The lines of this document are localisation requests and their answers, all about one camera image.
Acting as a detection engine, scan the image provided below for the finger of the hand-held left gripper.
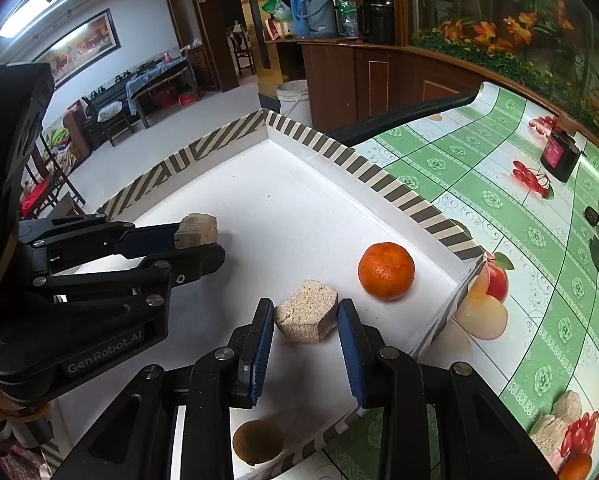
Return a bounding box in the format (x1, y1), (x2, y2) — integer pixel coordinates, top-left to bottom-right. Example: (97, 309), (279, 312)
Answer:
(32, 244), (226, 308)
(19, 214), (185, 261)

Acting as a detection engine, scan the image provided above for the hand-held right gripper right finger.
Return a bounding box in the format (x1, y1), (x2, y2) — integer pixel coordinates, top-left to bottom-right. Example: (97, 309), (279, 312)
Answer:
(337, 298), (563, 480)

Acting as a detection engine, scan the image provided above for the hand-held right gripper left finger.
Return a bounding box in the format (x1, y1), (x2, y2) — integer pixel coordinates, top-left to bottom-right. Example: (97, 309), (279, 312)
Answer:
(54, 298), (275, 480)

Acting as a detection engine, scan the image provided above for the notched beige fibrous chunk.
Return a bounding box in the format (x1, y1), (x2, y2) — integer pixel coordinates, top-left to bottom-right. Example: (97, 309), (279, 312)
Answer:
(274, 280), (339, 345)

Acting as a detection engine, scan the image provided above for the white tray with striped rim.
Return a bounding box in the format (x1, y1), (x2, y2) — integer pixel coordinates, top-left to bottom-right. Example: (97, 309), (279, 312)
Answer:
(54, 108), (486, 480)

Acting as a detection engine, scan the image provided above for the striated beige fibrous chunk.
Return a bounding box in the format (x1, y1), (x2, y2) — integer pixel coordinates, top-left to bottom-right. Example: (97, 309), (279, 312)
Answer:
(528, 412), (567, 456)

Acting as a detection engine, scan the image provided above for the brown kiwi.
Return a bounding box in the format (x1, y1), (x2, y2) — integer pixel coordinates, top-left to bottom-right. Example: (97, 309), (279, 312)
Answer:
(232, 420), (285, 465)

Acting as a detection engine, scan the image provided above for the wooden armchair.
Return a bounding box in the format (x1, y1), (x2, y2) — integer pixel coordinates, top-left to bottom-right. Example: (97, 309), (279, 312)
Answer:
(22, 130), (86, 218)

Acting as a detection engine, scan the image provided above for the red seat cushion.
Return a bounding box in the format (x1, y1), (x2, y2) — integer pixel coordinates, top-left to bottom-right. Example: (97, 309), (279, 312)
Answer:
(20, 180), (50, 213)

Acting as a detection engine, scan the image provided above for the dark wooden bench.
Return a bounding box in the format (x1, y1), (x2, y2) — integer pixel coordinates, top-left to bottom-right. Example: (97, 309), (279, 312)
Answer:
(82, 87), (135, 147)

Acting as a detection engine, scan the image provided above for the table with blue cloth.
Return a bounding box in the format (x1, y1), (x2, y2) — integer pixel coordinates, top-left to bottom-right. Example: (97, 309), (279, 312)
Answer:
(126, 55), (200, 128)

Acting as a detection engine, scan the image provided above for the white plastic bucket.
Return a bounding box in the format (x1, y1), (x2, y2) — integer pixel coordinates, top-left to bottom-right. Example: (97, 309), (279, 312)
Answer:
(276, 80), (310, 128)

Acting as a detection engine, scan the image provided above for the green fruit-print tablecloth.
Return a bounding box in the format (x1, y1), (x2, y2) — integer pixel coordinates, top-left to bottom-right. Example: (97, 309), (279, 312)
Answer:
(324, 82), (599, 480)

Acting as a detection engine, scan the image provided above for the dark wooden dining chair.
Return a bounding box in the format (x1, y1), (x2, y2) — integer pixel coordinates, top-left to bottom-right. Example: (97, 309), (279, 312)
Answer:
(228, 25), (256, 78)

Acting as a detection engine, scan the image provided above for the red and white carton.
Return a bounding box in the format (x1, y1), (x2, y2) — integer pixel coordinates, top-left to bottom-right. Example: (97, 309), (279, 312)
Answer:
(264, 19), (294, 41)

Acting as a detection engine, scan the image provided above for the black bar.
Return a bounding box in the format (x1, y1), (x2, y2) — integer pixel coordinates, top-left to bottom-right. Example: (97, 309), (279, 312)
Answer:
(324, 89), (480, 147)

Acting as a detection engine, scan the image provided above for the ceiling light panel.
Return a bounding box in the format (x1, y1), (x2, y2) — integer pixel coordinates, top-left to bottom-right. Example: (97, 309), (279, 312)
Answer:
(0, 0), (72, 38)

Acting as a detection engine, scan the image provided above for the brown wooden counter cabinet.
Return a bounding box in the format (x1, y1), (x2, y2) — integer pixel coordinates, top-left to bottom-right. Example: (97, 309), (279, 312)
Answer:
(269, 35), (485, 133)

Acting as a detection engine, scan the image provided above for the green and white bag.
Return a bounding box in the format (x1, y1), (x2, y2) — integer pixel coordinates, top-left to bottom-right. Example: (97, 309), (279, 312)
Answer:
(260, 0), (292, 23)

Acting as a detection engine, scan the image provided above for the red and black box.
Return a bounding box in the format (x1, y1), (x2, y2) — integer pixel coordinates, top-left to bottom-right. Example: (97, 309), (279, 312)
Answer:
(539, 129), (584, 183)

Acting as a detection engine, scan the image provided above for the clear plastic bottle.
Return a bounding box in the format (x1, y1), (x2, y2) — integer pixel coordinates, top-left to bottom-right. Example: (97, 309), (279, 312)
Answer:
(337, 0), (360, 37)

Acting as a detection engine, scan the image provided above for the black kettle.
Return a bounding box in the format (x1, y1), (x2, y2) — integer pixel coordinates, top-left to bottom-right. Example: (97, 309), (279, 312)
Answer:
(358, 0), (396, 45)

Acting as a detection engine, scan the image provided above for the glass display with orange flowers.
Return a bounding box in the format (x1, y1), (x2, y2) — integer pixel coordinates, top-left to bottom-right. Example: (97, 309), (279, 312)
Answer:
(409, 0), (599, 131)

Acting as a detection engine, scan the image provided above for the framed wall painting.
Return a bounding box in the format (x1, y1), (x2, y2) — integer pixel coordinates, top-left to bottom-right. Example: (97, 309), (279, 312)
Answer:
(32, 8), (122, 88)

